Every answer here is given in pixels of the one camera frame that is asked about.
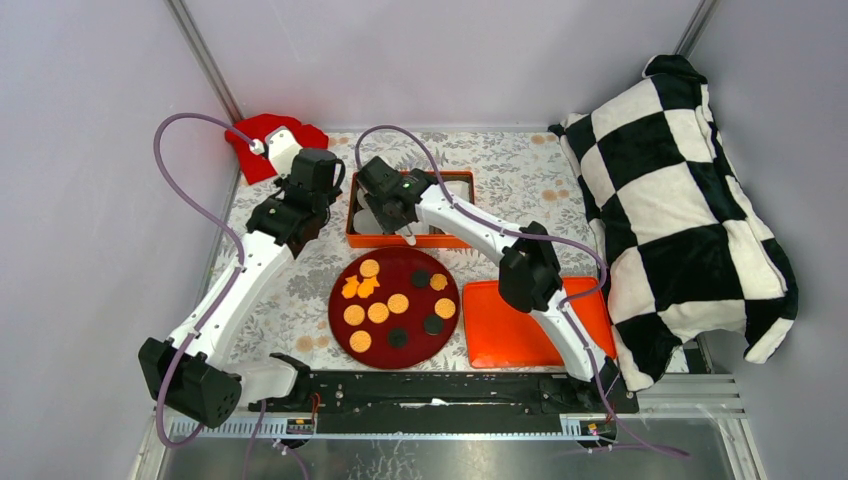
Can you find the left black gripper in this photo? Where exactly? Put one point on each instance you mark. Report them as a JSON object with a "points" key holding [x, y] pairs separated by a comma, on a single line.
{"points": [[332, 195]]}

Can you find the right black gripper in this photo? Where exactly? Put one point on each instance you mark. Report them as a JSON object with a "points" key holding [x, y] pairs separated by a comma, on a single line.
{"points": [[388, 225]]}

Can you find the black round cookie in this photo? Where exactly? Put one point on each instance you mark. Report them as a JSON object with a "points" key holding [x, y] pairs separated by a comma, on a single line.
{"points": [[397, 338], [433, 325], [420, 278]]}

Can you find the round orange cookie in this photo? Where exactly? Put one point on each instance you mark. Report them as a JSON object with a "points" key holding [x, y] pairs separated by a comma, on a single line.
{"points": [[369, 268], [360, 341], [378, 312], [445, 308], [398, 303], [354, 315]]}

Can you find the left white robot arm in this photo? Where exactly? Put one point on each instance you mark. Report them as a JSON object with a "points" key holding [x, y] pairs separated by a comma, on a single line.
{"points": [[189, 371]]}

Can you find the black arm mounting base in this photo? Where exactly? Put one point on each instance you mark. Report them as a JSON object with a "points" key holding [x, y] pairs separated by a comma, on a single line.
{"points": [[345, 402]]}

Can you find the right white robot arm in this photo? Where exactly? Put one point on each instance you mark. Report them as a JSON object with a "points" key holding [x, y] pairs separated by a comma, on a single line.
{"points": [[529, 271]]}

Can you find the orange compartment cookie tin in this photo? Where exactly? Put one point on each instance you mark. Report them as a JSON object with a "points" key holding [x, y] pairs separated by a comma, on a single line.
{"points": [[427, 236]]}

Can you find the white paper cup liner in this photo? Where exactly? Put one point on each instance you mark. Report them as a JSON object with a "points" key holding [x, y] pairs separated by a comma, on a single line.
{"points": [[459, 189], [364, 222]]}

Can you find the flower shaped orange cookie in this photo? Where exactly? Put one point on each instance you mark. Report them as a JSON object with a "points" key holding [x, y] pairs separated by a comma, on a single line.
{"points": [[438, 282]]}

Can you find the red cloth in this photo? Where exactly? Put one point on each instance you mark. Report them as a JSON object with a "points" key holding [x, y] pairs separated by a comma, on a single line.
{"points": [[256, 168]]}

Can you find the orange fish cookie right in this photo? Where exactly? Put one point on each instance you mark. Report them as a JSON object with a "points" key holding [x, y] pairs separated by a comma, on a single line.
{"points": [[367, 287]]}

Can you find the orange fish cookie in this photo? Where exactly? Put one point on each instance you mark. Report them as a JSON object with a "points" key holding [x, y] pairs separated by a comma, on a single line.
{"points": [[350, 287], [367, 287]]}

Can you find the dark red round plate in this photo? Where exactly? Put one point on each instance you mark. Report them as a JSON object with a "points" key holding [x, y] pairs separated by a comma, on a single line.
{"points": [[396, 266]]}

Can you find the orange fish cookie left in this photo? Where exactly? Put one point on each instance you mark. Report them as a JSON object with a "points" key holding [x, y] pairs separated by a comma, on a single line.
{"points": [[350, 287]]}

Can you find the black round cookie bottom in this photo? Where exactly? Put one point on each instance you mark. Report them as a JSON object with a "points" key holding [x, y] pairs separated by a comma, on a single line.
{"points": [[397, 338]]}

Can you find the round orange cookie bottom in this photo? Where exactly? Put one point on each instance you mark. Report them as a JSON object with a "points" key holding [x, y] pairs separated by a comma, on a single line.
{"points": [[360, 341]]}

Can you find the orange tin lid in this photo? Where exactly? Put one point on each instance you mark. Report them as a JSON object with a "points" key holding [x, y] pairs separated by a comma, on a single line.
{"points": [[499, 336]]}

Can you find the floral table mat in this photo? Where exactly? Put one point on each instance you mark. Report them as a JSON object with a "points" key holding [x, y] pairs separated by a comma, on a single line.
{"points": [[519, 177]]}

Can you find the black white checkered blanket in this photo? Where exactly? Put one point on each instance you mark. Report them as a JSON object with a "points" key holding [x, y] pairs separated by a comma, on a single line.
{"points": [[686, 252]]}

